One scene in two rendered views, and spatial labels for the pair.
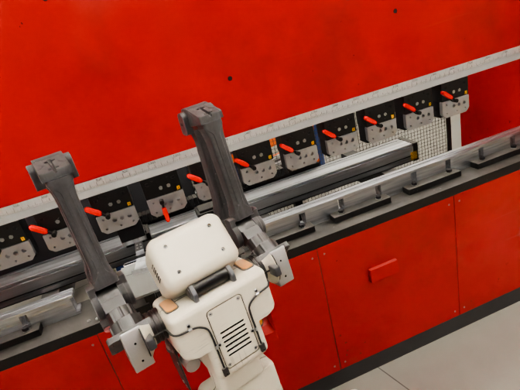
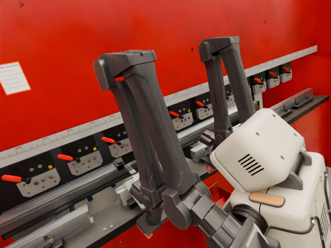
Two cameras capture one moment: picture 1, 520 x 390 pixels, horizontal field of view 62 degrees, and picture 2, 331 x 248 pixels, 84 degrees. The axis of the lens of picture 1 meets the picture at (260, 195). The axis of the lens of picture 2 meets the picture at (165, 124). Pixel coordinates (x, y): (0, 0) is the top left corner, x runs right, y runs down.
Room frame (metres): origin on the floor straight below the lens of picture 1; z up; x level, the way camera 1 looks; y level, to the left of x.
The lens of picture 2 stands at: (0.62, 0.55, 1.57)
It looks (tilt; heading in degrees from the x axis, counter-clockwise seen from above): 17 degrees down; 346
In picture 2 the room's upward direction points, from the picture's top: 14 degrees counter-clockwise
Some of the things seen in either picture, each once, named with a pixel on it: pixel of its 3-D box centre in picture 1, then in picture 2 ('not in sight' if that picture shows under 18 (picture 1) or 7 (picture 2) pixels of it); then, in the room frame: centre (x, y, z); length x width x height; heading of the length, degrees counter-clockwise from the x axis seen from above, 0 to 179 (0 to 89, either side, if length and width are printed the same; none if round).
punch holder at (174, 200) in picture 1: (163, 191); not in sight; (1.67, 0.38, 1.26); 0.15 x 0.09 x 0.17; 103
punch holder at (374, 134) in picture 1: (376, 121); (255, 83); (1.90, -0.60, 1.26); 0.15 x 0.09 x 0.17; 103
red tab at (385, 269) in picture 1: (383, 270); not in sight; (1.71, -0.49, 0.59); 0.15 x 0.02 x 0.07; 103
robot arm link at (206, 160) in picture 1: (213, 173); (217, 94); (1.31, 0.13, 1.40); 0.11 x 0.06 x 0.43; 118
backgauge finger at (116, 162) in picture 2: (138, 241); (126, 165); (1.79, 0.59, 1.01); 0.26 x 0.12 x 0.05; 13
